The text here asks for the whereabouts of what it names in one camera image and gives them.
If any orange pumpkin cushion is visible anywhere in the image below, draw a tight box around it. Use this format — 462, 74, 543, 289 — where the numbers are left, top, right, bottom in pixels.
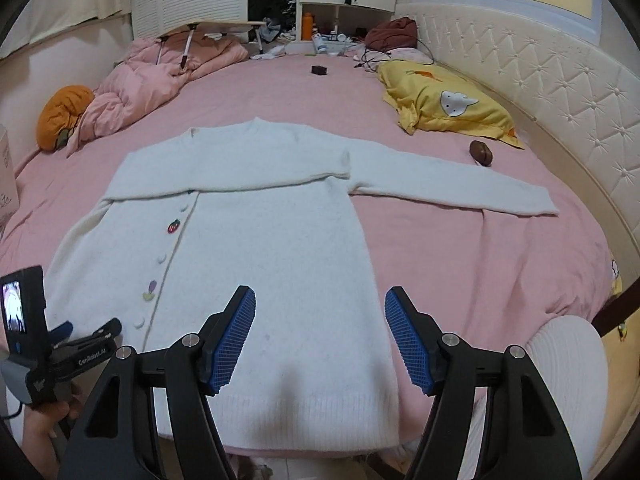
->
36, 85, 96, 152

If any black cable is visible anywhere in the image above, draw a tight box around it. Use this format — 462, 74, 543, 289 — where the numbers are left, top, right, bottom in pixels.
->
355, 47, 436, 70

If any pink duvet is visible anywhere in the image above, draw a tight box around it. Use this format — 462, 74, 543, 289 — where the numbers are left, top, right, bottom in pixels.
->
65, 35, 251, 158

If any cardboard box with writing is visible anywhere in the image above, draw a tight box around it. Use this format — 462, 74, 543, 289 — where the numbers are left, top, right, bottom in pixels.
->
0, 125, 21, 241

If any white tufted headboard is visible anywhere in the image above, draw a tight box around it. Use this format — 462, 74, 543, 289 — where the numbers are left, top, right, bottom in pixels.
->
395, 2, 640, 291

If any white knit cardigan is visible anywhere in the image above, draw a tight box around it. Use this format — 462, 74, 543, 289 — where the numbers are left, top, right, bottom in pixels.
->
44, 117, 560, 458

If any person's left hand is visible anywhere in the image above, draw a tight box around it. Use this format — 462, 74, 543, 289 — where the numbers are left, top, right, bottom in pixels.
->
22, 402, 83, 480

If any pink bed sheet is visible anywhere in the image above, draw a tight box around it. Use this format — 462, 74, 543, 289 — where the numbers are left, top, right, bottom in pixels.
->
0, 52, 623, 461

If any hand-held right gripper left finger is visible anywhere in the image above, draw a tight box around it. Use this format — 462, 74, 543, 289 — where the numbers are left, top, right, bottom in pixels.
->
57, 285, 257, 480

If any maroon bag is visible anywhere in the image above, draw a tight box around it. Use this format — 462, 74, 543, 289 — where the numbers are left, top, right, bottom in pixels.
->
365, 16, 418, 52

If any small brown plush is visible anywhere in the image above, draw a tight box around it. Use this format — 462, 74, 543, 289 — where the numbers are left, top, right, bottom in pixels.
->
469, 140, 496, 167

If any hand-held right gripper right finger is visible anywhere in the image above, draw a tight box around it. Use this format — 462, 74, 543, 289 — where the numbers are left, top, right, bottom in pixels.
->
384, 286, 583, 480

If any folding lap table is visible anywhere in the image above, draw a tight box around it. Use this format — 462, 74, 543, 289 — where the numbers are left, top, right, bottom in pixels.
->
157, 20, 268, 68

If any yellow rabbit print pillow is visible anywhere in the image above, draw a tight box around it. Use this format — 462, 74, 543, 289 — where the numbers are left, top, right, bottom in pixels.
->
376, 60, 526, 150

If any person's right leg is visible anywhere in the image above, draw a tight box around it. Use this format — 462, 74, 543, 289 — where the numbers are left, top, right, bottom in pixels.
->
390, 315, 608, 480

